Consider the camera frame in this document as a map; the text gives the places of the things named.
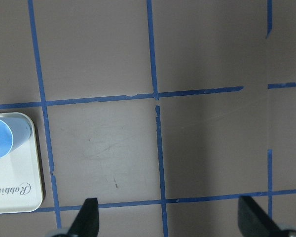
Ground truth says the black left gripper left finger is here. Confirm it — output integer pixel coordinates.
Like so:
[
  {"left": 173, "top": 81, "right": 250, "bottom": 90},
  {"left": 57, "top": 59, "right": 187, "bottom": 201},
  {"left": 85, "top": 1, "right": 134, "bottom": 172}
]
[{"left": 66, "top": 198, "right": 100, "bottom": 237}]

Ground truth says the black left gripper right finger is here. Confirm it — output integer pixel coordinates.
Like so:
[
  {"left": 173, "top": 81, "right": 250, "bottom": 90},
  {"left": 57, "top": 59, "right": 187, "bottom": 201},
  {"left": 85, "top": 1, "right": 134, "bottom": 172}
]
[{"left": 238, "top": 196, "right": 295, "bottom": 237}]

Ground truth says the blue plastic cup near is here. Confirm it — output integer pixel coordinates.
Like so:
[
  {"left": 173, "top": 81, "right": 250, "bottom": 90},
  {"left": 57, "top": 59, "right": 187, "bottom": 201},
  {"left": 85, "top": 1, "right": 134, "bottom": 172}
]
[{"left": 0, "top": 117, "right": 32, "bottom": 158}]

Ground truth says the cream rectangular tray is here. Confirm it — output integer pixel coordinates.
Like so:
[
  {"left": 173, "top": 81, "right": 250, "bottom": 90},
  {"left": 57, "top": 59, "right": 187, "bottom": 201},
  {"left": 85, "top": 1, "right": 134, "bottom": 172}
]
[{"left": 0, "top": 112, "right": 43, "bottom": 214}]

